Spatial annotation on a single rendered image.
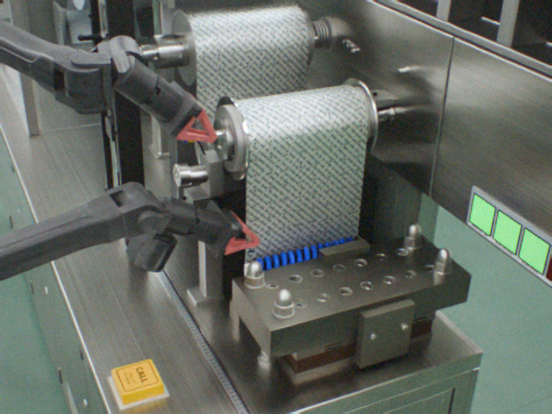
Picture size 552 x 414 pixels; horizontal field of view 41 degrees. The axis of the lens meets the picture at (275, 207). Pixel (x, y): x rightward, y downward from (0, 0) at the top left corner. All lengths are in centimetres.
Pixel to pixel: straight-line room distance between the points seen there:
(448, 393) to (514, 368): 142
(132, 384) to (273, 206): 39
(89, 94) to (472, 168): 62
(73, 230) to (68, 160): 93
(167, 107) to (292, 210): 31
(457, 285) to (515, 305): 180
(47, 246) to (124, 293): 39
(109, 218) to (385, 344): 52
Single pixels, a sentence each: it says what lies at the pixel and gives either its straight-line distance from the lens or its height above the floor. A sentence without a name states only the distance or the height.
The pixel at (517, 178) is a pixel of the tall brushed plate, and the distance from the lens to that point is 119.
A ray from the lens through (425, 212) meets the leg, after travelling 172.
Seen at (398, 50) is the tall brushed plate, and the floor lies 137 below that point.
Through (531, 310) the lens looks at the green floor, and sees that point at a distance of 317.
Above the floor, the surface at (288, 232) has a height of 107.
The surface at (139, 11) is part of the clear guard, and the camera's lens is 222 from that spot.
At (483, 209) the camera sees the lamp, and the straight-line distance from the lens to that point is 125.
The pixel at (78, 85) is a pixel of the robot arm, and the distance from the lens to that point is 115.
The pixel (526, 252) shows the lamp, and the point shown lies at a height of 117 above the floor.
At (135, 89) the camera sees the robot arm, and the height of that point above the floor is 138.
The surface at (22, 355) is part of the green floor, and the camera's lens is 285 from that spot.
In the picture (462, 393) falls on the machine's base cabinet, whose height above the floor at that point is 81.
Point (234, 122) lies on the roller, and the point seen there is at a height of 129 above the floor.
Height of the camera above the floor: 178
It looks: 29 degrees down
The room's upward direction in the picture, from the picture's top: 2 degrees clockwise
